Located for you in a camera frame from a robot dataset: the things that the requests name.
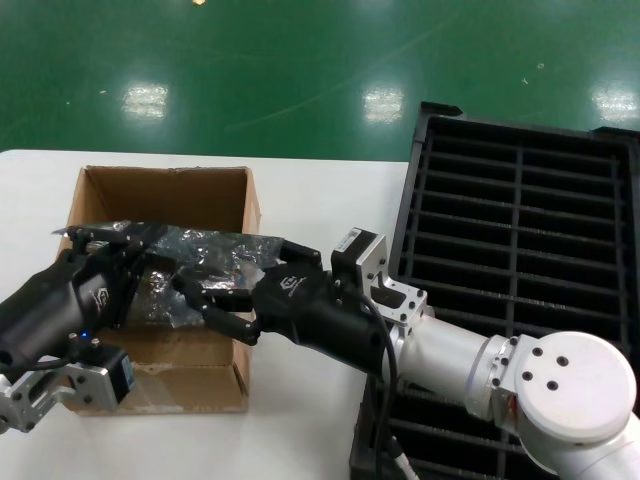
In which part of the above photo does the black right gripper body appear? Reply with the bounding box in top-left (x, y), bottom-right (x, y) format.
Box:
top-left (249, 264), bottom-right (396, 376)

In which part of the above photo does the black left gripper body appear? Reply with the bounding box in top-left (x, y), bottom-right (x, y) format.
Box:
top-left (0, 251), bottom-right (130, 366)

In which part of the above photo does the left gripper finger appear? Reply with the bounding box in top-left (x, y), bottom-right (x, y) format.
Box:
top-left (64, 221), bottom-right (165, 256)
top-left (112, 252), bottom-right (149, 331)

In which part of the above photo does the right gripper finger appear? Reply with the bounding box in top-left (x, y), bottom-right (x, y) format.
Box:
top-left (171, 272), bottom-right (262, 347)
top-left (272, 239), bottom-right (324, 274)

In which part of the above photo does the dark antistatic bag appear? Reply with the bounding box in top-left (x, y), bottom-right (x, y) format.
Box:
top-left (51, 219), bottom-right (285, 331)

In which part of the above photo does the brown cardboard box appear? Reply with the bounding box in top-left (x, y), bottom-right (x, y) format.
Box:
top-left (27, 164), bottom-right (262, 415)

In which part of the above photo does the black slotted container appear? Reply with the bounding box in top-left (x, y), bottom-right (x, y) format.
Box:
top-left (349, 101), bottom-right (640, 480)

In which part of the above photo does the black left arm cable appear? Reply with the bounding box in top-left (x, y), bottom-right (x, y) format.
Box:
top-left (0, 352), bottom-right (76, 374)

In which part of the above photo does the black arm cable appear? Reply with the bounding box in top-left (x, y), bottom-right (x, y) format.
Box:
top-left (349, 294), bottom-right (421, 480)
top-left (0, 352), bottom-right (76, 374)

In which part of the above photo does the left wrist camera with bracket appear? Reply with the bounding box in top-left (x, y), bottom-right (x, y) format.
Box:
top-left (0, 339), bottom-right (137, 435)

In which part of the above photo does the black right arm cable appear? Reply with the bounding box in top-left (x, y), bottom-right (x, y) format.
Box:
top-left (349, 294), bottom-right (421, 480)

